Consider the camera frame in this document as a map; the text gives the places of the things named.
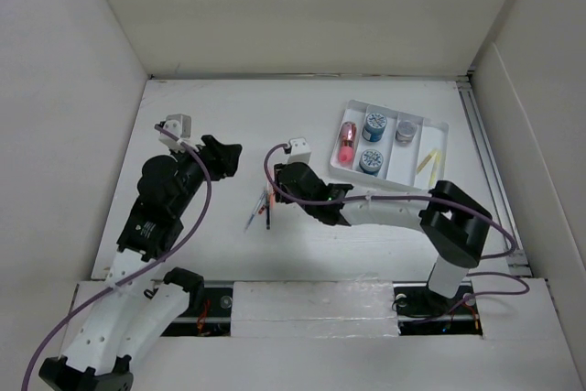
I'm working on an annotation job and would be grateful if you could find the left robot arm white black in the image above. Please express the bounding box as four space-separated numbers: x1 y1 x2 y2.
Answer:
38 135 242 390

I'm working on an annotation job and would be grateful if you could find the blue clear pen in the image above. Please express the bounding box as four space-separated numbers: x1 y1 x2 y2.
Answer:
244 188 267 231

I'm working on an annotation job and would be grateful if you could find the clear jar of beads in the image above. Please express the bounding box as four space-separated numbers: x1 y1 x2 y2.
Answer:
395 120 418 144

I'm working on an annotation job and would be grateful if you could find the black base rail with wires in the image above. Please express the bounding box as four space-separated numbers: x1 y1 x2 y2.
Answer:
165 282 483 337

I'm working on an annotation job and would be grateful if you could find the white foam block front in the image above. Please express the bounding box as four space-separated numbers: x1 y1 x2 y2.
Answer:
231 280 399 339

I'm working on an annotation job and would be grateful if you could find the black pen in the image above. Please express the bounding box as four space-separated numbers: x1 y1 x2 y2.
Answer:
265 190 271 231

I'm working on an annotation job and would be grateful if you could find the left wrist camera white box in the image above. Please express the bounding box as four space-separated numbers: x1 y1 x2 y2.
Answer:
158 114 191 151

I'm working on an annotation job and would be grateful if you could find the white compartment tray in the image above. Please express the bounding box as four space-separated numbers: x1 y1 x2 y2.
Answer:
329 100 449 191

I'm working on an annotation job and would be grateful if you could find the blue patterned tape roll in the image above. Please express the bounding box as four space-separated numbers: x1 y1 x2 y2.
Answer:
358 148 385 177
362 113 387 143

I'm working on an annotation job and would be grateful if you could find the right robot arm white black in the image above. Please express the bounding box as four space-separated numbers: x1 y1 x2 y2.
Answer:
274 162 493 312

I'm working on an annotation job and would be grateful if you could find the yellow pen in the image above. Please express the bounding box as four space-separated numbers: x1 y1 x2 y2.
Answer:
416 148 440 175
429 149 443 187

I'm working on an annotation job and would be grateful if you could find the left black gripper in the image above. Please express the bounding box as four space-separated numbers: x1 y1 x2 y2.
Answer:
170 135 241 215

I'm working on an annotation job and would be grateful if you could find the red clear pen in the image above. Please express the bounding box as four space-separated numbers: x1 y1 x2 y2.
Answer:
258 198 270 214

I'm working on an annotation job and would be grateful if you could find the pink glue bottle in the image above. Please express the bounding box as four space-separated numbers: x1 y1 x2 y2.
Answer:
338 121 356 166

